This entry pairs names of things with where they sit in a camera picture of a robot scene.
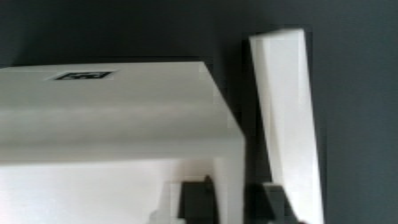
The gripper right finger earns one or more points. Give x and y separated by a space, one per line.
283 215

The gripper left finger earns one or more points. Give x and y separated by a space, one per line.
197 210

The white drawer box front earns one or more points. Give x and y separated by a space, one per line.
116 129

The white drawer box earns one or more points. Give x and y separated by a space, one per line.
281 73
116 129

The white drawer box rear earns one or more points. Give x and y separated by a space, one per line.
281 73

